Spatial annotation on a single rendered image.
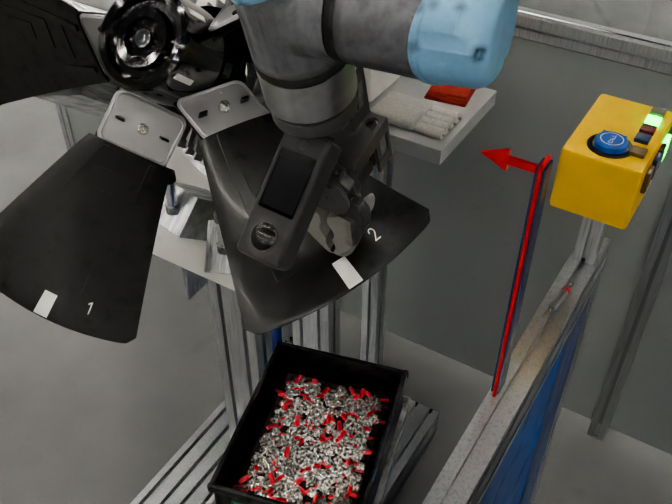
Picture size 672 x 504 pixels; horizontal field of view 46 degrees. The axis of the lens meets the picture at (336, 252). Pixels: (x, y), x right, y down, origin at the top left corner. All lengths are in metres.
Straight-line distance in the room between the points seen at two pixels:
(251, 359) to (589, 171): 0.68
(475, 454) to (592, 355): 0.99
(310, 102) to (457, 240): 1.26
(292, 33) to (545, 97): 1.06
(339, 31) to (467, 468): 0.55
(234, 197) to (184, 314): 1.48
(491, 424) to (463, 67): 0.55
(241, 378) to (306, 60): 0.96
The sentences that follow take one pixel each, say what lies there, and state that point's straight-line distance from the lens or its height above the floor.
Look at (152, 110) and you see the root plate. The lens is 0.96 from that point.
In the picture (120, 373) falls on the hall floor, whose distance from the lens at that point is 2.18.
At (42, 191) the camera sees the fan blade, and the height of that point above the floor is 1.06.
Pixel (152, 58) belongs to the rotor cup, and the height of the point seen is 1.21.
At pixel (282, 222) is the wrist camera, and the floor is 1.20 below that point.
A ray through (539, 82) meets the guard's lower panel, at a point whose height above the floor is 0.88.
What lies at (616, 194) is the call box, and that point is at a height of 1.03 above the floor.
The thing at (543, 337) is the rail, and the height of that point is 0.86.
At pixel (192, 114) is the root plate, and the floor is 1.15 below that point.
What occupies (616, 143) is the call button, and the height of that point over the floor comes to 1.08.
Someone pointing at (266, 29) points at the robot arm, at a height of 1.37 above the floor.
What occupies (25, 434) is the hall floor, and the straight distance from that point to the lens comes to 2.13.
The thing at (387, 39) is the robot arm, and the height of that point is 1.38.
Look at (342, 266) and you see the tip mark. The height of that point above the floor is 1.07.
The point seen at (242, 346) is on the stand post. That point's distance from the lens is 1.38.
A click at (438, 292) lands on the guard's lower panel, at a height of 0.26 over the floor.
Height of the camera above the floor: 1.61
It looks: 41 degrees down
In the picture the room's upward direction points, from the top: straight up
